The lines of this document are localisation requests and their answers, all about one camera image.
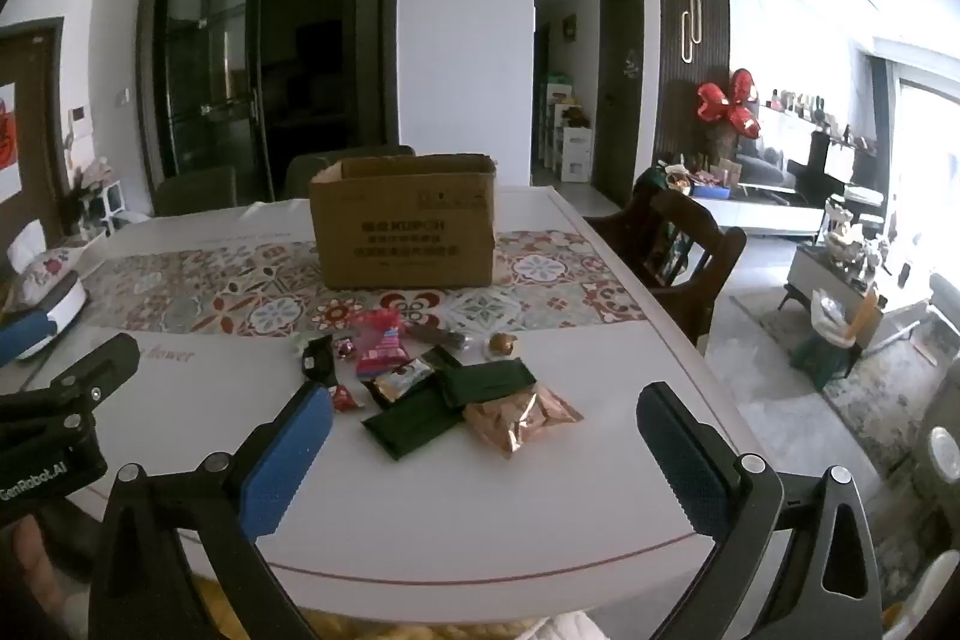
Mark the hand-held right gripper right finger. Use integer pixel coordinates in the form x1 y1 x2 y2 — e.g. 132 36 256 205
636 381 882 640

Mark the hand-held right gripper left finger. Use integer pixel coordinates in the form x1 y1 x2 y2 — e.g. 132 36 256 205
88 381 335 640

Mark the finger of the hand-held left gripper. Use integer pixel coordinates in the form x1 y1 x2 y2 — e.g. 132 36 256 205
0 308 62 369
0 332 142 442

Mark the small black snack packet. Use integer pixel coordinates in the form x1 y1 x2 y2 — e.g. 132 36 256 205
300 334 340 390

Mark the dark long snack packet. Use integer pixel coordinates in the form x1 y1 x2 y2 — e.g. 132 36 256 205
435 359 539 410
361 377 466 463

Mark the small foil snack packet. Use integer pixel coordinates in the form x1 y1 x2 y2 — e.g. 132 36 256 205
373 361 437 402

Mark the red and white snack packet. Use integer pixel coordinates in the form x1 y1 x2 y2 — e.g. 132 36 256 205
354 308 411 380

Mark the copper foil snack bag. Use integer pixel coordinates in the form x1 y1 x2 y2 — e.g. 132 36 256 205
461 381 584 459

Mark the brown cardboard box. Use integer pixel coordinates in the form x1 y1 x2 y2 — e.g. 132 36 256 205
310 152 497 291

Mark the person's left hand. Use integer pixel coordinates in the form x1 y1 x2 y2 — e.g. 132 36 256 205
0 514 53 640

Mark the white box with floral cloth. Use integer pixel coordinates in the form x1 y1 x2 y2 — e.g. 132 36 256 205
0 244 87 362

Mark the patterned table runner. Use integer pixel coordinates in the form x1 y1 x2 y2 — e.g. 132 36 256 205
79 227 646 337

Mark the small white shelf unit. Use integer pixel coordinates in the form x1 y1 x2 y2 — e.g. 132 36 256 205
75 179 125 236

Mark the pale flower bouquet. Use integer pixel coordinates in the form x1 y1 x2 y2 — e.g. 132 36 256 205
71 156 110 195

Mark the green stool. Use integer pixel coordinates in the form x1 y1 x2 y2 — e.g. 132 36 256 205
791 332 856 390

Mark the brown wooden door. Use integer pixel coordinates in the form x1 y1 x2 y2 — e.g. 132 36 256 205
0 21 68 251

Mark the white and red door poster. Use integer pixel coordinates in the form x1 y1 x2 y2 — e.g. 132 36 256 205
0 83 17 191

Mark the patterned floor rug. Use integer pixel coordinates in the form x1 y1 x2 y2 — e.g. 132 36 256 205
731 291 960 446

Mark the dark wooden chair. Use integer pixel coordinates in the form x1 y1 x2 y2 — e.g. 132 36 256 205
585 167 749 345

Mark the grey low cabinet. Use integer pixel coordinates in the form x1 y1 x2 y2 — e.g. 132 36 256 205
784 242 931 356

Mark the black piano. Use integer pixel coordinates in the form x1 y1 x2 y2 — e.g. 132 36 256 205
806 131 878 195

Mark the hallway shelf with boxes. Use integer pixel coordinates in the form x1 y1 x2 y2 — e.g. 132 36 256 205
541 74 593 184

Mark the dark glass sliding door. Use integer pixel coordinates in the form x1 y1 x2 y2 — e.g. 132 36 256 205
142 0 406 206

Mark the red flower decoration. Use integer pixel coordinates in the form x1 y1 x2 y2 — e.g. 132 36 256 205
696 68 760 139

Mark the dark hallway door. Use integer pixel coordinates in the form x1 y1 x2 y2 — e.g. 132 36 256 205
592 0 646 206

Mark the wall shelf with ornaments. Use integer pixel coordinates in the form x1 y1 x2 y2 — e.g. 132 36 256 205
757 89 878 150

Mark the looped wall lamp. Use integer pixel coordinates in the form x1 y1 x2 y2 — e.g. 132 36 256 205
681 0 706 64

